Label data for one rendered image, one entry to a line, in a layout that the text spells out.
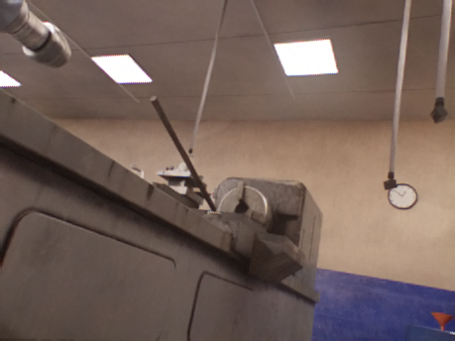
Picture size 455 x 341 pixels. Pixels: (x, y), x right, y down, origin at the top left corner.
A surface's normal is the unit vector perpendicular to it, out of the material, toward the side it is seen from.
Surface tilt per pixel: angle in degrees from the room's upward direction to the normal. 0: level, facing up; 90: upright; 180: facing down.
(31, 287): 90
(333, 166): 90
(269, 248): 90
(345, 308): 90
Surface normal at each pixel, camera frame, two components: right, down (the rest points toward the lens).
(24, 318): 0.90, 0.06
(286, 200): -0.38, -0.36
